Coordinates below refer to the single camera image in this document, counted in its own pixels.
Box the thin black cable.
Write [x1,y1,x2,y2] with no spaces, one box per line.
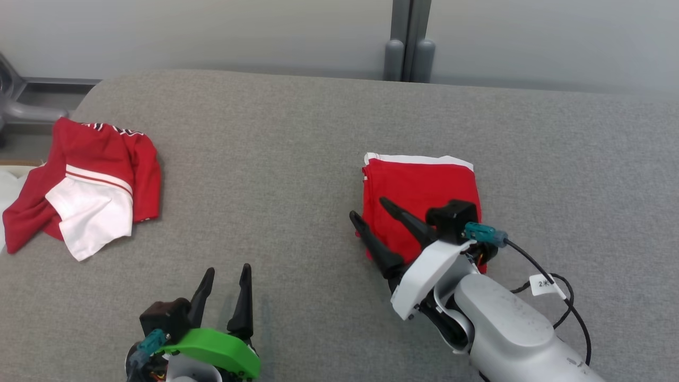
[501,239,593,368]

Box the red and white jersey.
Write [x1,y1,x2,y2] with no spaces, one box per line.
[362,152,488,274]
[3,117,162,262]

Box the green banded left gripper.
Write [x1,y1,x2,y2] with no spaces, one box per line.
[162,263,262,380]

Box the white cable label tag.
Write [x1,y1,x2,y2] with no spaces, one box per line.
[529,273,567,299]

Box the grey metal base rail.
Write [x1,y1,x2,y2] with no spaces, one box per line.
[22,77,102,99]

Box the teal right camera cable connector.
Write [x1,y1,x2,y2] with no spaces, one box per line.
[464,222,508,248]

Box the teal camera cable connector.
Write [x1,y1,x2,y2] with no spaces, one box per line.
[464,222,508,248]
[129,329,168,368]

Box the grey metal partition post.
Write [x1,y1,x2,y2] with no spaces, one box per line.
[383,0,437,83]

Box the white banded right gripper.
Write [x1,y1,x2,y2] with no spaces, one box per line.
[349,197,499,322]

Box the teal left camera cable connector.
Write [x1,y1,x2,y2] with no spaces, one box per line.
[129,329,168,368]

